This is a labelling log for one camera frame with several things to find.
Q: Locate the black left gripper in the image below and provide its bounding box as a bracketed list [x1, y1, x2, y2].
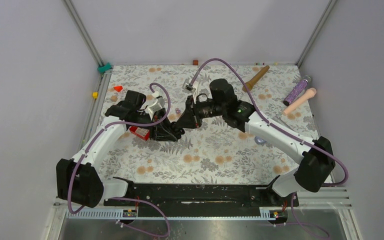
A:
[132, 108, 180, 142]

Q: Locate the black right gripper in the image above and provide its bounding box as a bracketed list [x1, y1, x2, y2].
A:
[175, 95, 226, 130]

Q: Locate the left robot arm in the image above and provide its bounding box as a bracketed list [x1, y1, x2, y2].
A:
[56, 90, 185, 208]

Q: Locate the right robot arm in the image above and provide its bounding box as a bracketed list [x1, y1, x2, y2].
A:
[175, 78, 336, 206]

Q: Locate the red plastic tray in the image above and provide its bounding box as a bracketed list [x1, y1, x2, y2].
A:
[129, 126, 150, 141]

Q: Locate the floral patterned mat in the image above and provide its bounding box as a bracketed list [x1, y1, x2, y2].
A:
[99, 65, 319, 185]

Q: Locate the red triangular block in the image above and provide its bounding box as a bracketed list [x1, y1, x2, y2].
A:
[113, 85, 123, 92]

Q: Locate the brown wooden stick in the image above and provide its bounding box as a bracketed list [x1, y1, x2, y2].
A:
[242, 65, 270, 92]

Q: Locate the yellow cube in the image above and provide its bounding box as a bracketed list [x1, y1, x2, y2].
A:
[92, 92, 99, 100]

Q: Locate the teal arch block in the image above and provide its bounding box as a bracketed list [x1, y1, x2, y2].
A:
[97, 62, 112, 74]

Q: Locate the purple glitter tube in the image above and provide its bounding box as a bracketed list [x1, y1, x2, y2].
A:
[283, 75, 312, 106]

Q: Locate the pink flesh-coloured stick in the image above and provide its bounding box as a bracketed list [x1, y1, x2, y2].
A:
[282, 87, 317, 116]

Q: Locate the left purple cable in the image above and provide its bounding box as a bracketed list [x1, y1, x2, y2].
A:
[66, 82, 172, 239]

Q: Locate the purple cable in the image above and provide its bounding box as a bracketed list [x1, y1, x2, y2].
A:
[66, 82, 172, 239]
[190, 58, 350, 240]

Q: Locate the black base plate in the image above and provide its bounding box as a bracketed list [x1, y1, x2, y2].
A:
[103, 181, 299, 218]

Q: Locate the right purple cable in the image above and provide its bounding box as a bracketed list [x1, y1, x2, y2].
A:
[190, 58, 350, 240]

